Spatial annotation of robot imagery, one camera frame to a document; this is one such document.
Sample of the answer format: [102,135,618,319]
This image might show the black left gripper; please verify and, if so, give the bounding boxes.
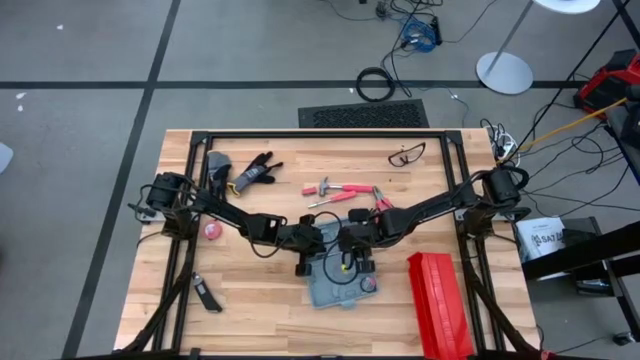
[283,213,329,278]

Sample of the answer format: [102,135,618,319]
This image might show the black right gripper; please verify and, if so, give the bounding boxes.
[337,207,384,274]

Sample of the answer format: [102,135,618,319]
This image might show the pink handled pliers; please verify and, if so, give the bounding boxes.
[370,185,396,214]

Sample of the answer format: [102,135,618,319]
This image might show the pink handled screwdriver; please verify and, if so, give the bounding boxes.
[306,189,359,210]

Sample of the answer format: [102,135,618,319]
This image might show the grey plastic tool case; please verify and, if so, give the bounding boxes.
[303,219,380,311]

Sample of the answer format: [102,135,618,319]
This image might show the pink round tape measure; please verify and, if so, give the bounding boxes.
[202,219,225,242]

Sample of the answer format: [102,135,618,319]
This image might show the grey black glove white print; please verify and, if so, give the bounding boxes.
[227,151,284,196]

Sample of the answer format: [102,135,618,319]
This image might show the black clear safety glasses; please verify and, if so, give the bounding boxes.
[387,141,427,169]

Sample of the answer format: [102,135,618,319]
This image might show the long red plastic bin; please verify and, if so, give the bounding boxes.
[407,251,476,360]

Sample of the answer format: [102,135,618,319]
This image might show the black utility knife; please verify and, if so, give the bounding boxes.
[191,272,224,315]

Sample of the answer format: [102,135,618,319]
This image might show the grey black work glove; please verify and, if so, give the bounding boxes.
[206,150,234,201]

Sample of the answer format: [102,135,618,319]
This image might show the white power strip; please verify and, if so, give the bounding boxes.
[492,127,521,169]

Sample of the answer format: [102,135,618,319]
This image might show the white cardboard box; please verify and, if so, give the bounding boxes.
[514,215,567,264]

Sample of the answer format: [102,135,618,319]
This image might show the black metal shelf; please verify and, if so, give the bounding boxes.
[521,217,640,341]

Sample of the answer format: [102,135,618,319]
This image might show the white floor lamp stand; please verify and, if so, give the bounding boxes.
[474,0,601,95]

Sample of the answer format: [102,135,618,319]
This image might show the black stand pole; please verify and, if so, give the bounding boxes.
[514,8,634,153]

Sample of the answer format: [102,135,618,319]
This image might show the black equipment cart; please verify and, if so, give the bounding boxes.
[602,84,640,186]

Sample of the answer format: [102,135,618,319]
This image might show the red black equipment case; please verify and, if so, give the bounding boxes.
[572,48,640,119]

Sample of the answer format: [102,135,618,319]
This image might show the black aluminium table frame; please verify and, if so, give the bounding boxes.
[122,129,541,360]

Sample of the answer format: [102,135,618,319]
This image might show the black coiled floor cable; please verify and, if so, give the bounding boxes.
[355,66,396,103]

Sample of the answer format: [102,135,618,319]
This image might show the blue coiled cable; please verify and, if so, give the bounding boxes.
[399,17,437,54]

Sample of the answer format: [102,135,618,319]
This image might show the yellow cable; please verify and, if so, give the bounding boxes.
[497,97,629,166]

